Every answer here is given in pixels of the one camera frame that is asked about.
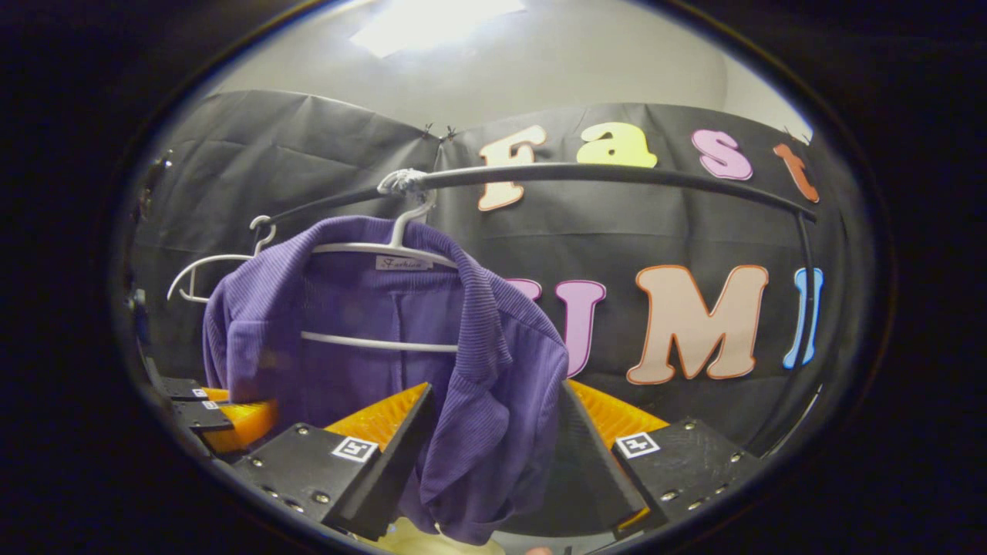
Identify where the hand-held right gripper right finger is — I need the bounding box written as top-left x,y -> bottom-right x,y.
559,379 -> 766,540

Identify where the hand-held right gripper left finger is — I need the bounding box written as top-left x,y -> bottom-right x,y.
231,382 -> 434,542

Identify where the purple ribbed garment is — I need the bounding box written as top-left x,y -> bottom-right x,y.
202,214 -> 570,547

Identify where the white hanger with hook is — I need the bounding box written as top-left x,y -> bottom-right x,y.
299,168 -> 461,354

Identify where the white plastic hanger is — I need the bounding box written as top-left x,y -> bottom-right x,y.
167,214 -> 277,305

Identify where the black clothes rack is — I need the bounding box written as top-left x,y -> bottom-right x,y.
264,162 -> 820,371

